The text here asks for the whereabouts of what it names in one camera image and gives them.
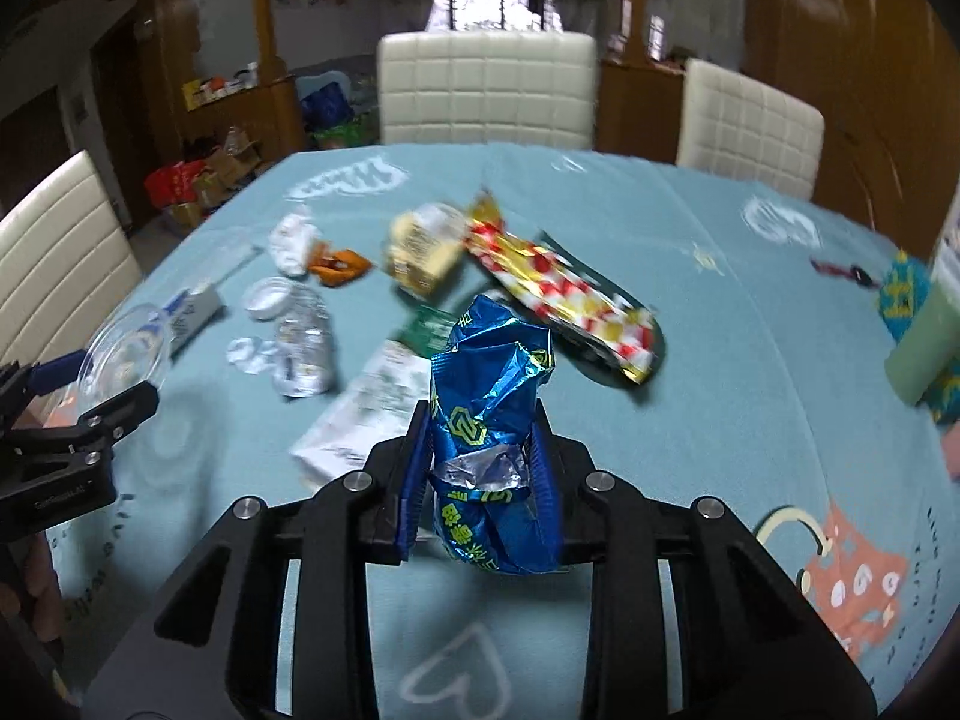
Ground cream chair far right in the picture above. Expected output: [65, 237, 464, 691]
[675, 59, 825, 202]

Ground clear plastic bin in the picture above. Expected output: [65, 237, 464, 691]
[76, 304, 172, 415]

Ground wooden door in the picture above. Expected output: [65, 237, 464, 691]
[743, 0, 958, 257]

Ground teal printed tablecloth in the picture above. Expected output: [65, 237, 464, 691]
[44, 141, 960, 720]

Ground green thermos bottle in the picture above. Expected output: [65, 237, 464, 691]
[884, 278, 960, 406]

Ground white green milk carton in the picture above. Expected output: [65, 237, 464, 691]
[291, 304, 455, 493]

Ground crushed clear plastic bottle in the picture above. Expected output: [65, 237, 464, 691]
[274, 286, 335, 400]

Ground wooden partition cabinet left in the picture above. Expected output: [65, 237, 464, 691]
[156, 0, 306, 161]

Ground wooden partition cabinet right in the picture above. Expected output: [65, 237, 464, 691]
[596, 0, 683, 164]

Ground white round plastic lid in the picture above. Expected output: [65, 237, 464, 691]
[242, 277, 296, 322]

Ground red gold snack wrapper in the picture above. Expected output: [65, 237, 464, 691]
[464, 190, 665, 385]

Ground white crumpled tissue bag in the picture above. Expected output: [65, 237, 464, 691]
[267, 210, 320, 278]

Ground person's left hand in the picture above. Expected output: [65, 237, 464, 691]
[0, 533, 65, 644]

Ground cream chair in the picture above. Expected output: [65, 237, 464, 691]
[675, 59, 825, 202]
[0, 151, 142, 364]
[377, 31, 599, 149]

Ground white blue flat box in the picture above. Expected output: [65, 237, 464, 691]
[160, 281, 223, 356]

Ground colourful shopping bag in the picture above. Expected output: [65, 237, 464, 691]
[309, 110, 379, 151]

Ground blue foil snack wrapper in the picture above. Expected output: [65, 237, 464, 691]
[430, 294, 563, 575]

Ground small clear plastic cap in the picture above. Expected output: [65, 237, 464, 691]
[224, 337, 278, 376]

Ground cream chair left side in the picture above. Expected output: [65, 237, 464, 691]
[0, 151, 142, 364]

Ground beige drink carton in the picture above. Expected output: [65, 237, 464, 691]
[382, 202, 467, 301]

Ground teal knitted tissue box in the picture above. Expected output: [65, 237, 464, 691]
[877, 249, 958, 426]

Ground cream chair far middle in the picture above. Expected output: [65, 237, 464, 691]
[377, 31, 599, 149]

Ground pile of cardboard boxes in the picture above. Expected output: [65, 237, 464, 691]
[143, 127, 263, 236]

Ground keys with red strap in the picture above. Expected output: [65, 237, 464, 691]
[811, 259, 880, 291]

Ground orange peel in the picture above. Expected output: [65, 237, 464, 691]
[308, 242, 373, 288]

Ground wooden partition cabinet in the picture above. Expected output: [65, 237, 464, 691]
[596, 0, 683, 164]
[156, 0, 306, 161]

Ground pink thermos bottle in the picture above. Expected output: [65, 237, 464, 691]
[942, 422, 960, 481]

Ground window with grille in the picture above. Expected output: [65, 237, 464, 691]
[425, 0, 563, 32]

